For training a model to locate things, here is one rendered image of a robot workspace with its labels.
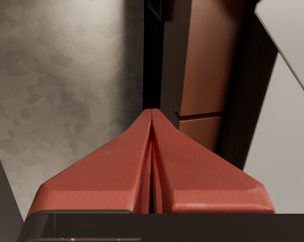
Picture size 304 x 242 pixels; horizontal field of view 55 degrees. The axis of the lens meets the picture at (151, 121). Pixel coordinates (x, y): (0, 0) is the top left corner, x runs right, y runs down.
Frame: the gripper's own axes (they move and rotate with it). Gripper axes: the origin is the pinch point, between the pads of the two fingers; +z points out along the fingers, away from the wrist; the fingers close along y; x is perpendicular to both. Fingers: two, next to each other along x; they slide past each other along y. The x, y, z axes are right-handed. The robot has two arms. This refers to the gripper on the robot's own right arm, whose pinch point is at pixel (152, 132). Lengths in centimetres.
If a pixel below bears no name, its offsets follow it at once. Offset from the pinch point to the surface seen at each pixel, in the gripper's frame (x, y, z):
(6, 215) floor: 113, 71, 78
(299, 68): 0.7, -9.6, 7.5
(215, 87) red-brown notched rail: 3.8, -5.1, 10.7
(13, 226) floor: 122, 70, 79
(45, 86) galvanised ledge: 9.7, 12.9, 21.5
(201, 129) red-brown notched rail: 7.9, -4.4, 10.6
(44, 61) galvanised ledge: 6.5, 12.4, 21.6
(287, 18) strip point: -2.6, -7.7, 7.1
